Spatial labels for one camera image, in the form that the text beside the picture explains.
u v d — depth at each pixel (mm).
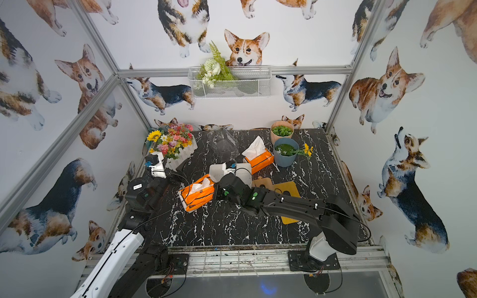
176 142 948
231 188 569
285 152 1023
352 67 917
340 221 434
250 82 926
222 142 1173
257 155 982
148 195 555
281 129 1060
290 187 955
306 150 921
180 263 736
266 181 977
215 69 777
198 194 739
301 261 735
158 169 621
